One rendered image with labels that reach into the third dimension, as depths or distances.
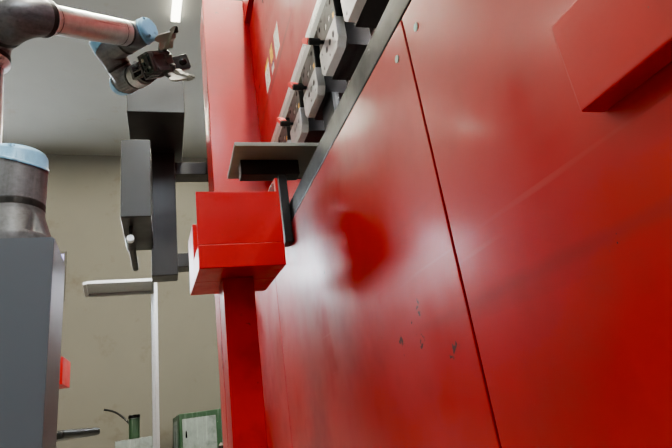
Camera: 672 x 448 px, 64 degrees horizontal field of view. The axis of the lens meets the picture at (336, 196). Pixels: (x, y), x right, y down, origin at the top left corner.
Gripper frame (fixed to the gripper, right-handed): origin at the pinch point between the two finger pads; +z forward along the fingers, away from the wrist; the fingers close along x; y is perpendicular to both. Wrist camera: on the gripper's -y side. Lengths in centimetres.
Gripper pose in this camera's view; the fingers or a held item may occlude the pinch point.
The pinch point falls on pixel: (188, 51)
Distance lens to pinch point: 165.3
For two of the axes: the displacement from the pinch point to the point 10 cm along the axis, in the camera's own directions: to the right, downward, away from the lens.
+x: -3.0, -9.4, -1.5
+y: -5.8, 3.1, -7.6
